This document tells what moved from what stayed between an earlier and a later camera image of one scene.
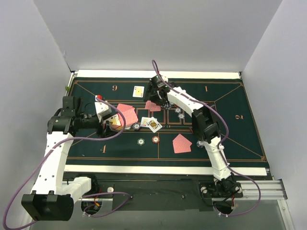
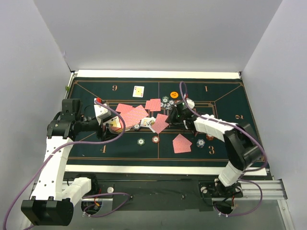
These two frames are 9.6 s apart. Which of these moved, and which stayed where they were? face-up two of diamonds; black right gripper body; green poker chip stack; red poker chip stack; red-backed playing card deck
Moved: black right gripper body; red-backed playing card deck
Stayed: green poker chip stack; face-up two of diamonds; red poker chip stack
